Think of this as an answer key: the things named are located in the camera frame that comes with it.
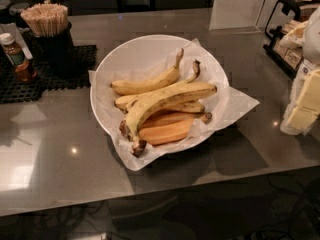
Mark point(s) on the clear acrylic sign holder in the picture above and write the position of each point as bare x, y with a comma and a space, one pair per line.
232, 14

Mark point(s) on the white bowl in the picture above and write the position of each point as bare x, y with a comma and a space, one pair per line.
140, 59

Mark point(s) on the black cup holder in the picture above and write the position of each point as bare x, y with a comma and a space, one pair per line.
58, 53

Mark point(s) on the brown sauce bottle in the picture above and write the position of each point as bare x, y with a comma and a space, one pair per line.
23, 68

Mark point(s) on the middle yellow banana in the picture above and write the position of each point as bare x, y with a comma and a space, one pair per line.
126, 102

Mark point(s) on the black rubber mat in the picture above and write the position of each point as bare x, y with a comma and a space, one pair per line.
13, 91

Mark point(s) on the black wire condiment rack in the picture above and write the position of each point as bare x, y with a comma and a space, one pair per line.
287, 59

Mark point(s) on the upper yellow banana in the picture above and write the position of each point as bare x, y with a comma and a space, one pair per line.
165, 78

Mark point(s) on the white paper liner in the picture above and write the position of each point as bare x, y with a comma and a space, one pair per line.
227, 106

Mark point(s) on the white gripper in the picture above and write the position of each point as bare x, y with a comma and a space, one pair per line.
313, 37

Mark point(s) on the brown-tipped lower banana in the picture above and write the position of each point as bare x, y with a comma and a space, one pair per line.
175, 117

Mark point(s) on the large yellow banana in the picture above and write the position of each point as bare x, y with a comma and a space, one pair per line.
149, 104

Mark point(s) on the dark lidded jar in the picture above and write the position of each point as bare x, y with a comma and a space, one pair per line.
10, 13

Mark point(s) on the wooden stir sticks bundle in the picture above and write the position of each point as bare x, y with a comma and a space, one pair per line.
46, 19

